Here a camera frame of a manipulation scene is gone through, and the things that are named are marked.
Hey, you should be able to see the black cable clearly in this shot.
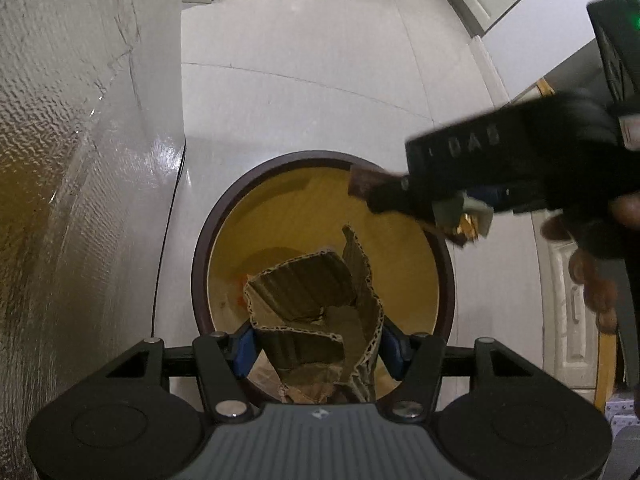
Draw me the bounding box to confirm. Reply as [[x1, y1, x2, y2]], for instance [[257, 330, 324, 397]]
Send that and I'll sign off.
[[150, 135, 188, 341]]

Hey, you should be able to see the person's right hand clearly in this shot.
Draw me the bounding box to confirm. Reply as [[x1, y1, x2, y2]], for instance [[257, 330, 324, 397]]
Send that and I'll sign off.
[[542, 195, 640, 333]]

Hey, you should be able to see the brown snack wrapper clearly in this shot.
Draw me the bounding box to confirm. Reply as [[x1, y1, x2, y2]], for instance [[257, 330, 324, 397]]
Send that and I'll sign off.
[[348, 164, 493, 250]]

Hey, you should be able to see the brown trash bin yellow inside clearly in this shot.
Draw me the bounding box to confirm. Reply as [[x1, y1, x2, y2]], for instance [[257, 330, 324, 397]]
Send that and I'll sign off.
[[191, 150, 457, 401]]

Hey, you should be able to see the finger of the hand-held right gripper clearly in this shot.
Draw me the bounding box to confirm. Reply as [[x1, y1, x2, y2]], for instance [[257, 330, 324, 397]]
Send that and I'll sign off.
[[470, 186, 507, 211], [367, 177, 436, 221]]

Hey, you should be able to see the silver foil covered wall panel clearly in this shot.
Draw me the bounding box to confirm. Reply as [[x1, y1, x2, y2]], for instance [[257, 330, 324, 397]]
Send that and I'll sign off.
[[0, 0, 187, 480]]

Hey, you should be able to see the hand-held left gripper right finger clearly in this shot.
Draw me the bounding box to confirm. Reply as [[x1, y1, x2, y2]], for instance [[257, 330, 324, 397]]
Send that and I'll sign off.
[[382, 327, 543, 420]]

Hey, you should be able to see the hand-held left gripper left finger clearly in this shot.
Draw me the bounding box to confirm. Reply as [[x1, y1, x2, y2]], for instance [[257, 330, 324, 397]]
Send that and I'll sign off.
[[102, 330, 258, 420]]

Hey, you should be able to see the torn corrugated cardboard piece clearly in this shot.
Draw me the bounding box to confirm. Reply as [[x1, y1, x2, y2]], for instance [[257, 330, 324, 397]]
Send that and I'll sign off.
[[242, 225, 386, 403]]

